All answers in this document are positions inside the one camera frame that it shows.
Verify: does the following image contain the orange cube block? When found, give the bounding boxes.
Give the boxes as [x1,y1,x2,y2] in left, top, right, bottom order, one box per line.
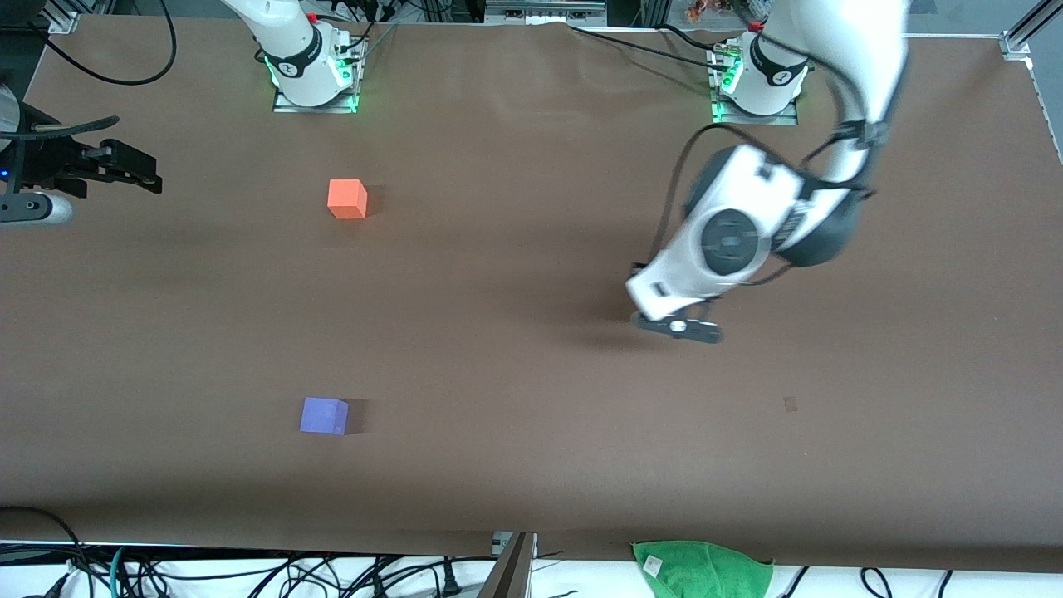
[327,179,369,220]

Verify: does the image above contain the purple cube block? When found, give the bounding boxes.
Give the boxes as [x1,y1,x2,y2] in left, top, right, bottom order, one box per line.
[300,397,350,436]

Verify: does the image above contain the grey background device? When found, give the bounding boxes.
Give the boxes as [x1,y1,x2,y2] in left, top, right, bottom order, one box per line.
[485,0,608,27]

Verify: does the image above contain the brown table cover sheet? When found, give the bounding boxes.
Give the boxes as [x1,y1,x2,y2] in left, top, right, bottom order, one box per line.
[0,15,1063,574]

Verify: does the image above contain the green towel cloth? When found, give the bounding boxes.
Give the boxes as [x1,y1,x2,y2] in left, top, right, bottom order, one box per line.
[631,540,775,598]

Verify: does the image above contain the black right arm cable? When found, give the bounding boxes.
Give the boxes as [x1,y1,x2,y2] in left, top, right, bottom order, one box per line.
[0,0,178,140]

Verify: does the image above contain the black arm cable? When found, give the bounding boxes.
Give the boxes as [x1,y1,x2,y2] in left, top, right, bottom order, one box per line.
[0,0,178,140]
[659,50,883,277]

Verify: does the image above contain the aluminium frame corner bracket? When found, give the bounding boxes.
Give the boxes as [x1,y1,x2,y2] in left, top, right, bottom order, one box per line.
[1000,0,1063,61]
[46,0,84,35]

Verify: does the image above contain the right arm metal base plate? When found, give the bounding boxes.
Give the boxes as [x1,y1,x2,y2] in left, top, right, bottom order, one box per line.
[272,33,361,114]

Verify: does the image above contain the thick black looped cable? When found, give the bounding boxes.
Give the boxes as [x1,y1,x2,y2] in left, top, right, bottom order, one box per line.
[0,506,94,598]

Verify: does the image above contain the black cable to base plate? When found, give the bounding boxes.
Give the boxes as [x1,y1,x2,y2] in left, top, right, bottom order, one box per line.
[569,23,736,74]

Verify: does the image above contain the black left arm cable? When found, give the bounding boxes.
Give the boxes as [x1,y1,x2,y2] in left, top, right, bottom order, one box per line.
[659,50,883,277]

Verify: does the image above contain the aluminium profile post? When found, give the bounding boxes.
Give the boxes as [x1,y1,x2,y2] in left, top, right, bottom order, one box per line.
[478,532,538,598]

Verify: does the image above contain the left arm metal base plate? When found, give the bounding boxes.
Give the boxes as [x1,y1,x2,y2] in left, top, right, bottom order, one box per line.
[710,46,800,126]

